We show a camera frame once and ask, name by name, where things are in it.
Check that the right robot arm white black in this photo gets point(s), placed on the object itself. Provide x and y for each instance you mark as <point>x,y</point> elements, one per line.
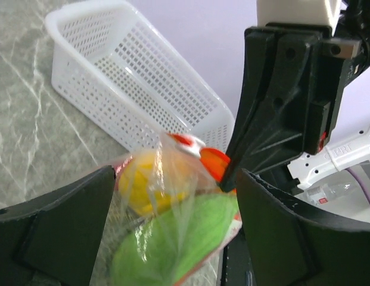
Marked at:
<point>324,17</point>

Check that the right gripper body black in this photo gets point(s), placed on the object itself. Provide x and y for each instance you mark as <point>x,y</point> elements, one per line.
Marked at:
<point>338,64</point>

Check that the white plastic basket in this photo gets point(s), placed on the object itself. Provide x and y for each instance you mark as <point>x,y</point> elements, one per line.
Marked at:
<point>113,65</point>

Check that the clear plastic bottle red label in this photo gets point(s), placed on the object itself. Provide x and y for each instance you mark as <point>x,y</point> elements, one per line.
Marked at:
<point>326,193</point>

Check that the yellow pear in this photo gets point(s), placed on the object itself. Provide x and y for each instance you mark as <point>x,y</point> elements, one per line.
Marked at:
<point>154,180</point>

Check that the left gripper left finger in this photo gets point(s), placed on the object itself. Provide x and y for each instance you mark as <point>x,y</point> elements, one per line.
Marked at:
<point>57,234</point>

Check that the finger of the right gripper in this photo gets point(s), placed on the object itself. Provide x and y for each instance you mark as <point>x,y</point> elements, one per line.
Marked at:
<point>279,125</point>
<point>259,58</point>

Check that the green cucumber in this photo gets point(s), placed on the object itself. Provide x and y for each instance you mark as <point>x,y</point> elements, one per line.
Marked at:
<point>164,249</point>

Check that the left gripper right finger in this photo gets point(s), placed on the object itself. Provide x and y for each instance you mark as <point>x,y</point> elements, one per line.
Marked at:
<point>294,243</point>

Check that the clear zip bag orange zipper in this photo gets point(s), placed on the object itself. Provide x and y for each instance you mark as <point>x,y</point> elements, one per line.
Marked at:
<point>206,160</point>

